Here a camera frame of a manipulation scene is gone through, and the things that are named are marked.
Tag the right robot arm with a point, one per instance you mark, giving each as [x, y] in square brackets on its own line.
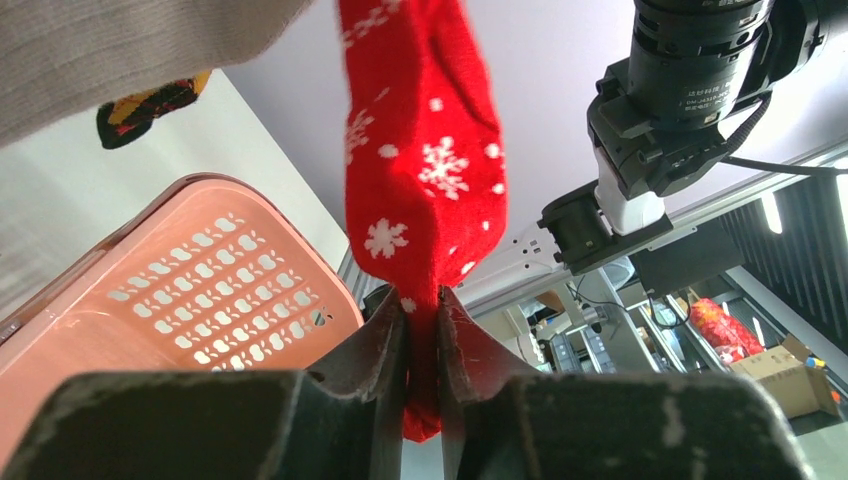
[654, 120]

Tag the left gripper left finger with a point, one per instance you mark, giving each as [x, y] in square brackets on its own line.
[340, 418]

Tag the pink plastic basket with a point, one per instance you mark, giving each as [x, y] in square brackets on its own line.
[210, 276]

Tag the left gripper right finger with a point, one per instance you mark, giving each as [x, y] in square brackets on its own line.
[503, 419]

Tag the red patterned bag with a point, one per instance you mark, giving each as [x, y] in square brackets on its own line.
[727, 336]

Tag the argyle red yellow sock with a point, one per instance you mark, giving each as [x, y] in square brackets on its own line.
[125, 120]

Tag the cardboard box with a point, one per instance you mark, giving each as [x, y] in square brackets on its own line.
[795, 378]

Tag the grey white sock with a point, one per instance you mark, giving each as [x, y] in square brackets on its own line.
[59, 58]

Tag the red snowflake sock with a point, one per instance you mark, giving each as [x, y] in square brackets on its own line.
[425, 181]

